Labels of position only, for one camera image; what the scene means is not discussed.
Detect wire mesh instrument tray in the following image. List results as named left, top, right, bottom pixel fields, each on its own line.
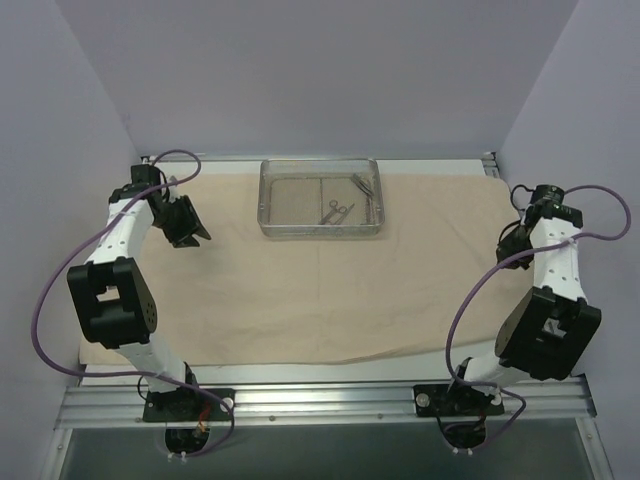
left=257, top=158, right=385, bottom=239

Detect beige cloth wrap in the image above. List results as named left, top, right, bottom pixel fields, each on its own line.
left=79, top=172, right=529, bottom=366

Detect steel surgical scissors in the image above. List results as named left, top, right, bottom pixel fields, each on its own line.
left=319, top=199, right=354, bottom=225

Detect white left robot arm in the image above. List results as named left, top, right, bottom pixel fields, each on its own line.
left=67, top=164, right=211, bottom=419

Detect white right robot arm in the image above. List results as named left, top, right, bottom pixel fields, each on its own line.
left=443, top=199, right=601, bottom=413

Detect steel forceps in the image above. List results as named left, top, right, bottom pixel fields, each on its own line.
left=350, top=174, right=374, bottom=198

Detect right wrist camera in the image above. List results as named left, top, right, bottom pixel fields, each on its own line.
left=529, top=184, right=565, bottom=206

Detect aluminium table edge rail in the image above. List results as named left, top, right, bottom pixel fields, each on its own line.
left=481, top=152, right=501, bottom=179

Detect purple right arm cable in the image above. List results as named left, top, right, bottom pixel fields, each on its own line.
left=436, top=184, right=632, bottom=451

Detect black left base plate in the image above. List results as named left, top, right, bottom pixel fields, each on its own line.
left=142, top=388, right=230, bottom=423

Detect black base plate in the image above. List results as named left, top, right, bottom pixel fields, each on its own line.
left=142, top=388, right=230, bottom=423
left=412, top=383, right=505, bottom=418

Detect aluminium front rail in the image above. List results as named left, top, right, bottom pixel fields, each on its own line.
left=55, top=378, right=596, bottom=429

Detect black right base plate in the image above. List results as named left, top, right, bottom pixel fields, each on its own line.
left=412, top=383, right=505, bottom=418

